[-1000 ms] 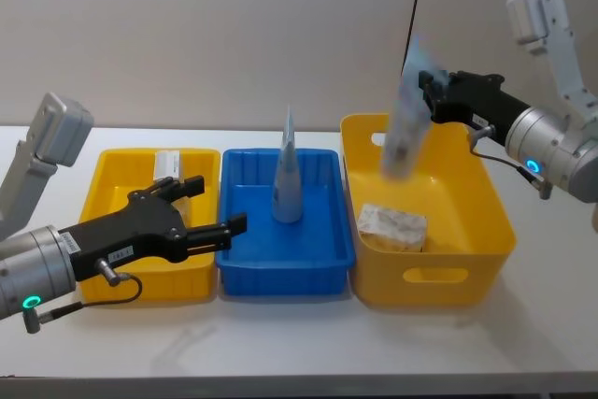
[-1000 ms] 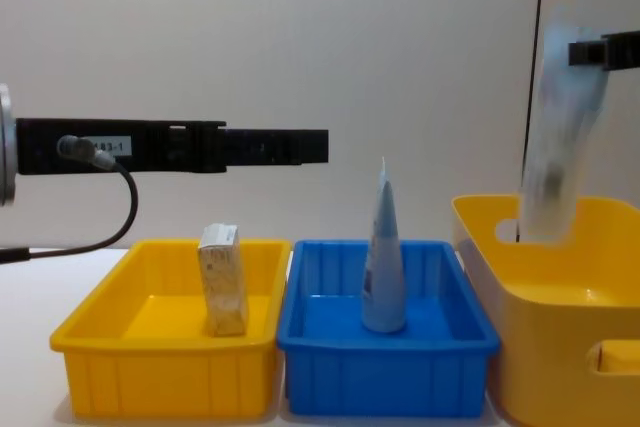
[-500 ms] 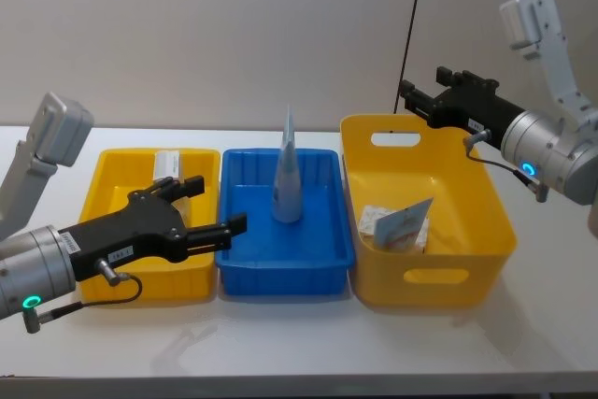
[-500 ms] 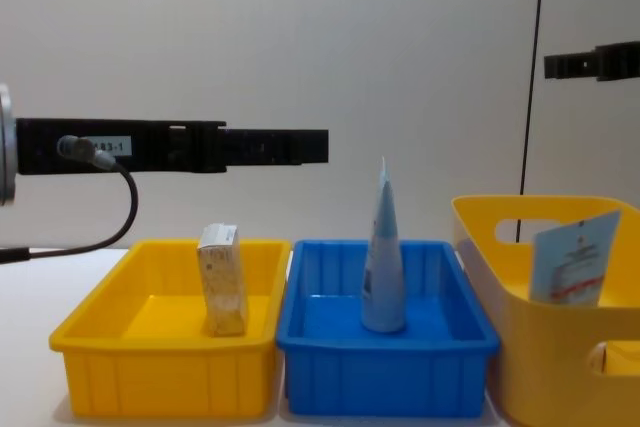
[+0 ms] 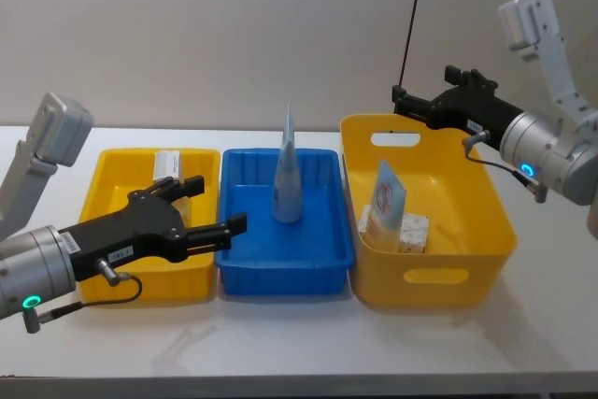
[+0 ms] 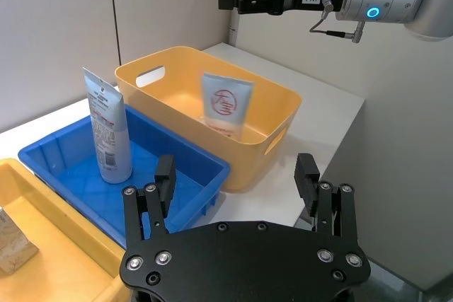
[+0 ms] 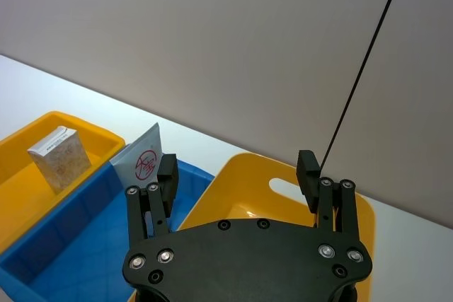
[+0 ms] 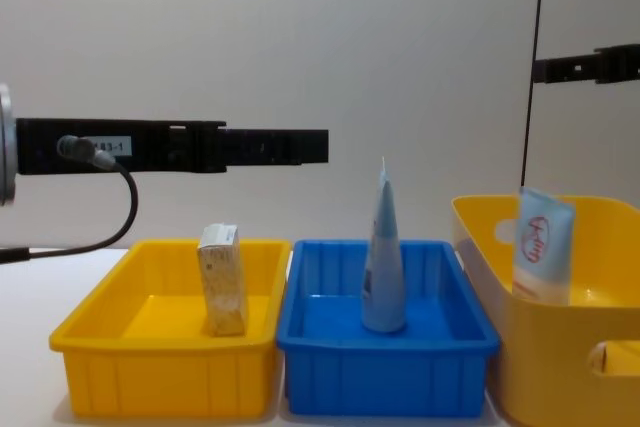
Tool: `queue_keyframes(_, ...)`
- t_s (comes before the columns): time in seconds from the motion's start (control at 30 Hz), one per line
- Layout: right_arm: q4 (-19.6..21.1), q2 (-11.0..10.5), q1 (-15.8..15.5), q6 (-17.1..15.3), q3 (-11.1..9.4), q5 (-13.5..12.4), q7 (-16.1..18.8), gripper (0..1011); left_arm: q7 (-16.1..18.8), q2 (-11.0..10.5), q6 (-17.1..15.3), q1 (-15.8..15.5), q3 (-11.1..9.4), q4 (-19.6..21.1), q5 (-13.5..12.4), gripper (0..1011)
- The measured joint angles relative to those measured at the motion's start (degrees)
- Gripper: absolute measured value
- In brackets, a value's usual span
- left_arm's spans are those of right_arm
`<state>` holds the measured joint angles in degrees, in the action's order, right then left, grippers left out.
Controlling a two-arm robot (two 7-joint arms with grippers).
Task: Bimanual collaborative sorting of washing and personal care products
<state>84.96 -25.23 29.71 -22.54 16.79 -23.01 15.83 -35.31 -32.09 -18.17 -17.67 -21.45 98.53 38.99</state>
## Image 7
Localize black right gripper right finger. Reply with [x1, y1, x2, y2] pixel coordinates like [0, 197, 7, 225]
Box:
[295, 149, 362, 243]

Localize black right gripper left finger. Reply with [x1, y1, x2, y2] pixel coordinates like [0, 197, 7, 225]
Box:
[125, 153, 179, 243]

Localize white tube with red mark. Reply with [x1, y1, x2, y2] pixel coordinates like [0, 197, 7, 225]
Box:
[109, 122, 165, 190]

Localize yellow plastic bin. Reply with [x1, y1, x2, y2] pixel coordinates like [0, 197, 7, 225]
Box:
[0, 110, 127, 255]

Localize blue plastic bin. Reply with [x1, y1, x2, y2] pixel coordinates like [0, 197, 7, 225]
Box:
[0, 158, 216, 302]

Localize cream patterned carton box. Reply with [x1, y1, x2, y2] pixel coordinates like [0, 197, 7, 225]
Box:
[27, 125, 93, 195]

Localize yellow bin with handle slot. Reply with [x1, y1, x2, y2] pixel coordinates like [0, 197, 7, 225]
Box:
[178, 152, 377, 302]

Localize thin black cable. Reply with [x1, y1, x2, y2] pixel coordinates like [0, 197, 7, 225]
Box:
[319, 0, 408, 178]

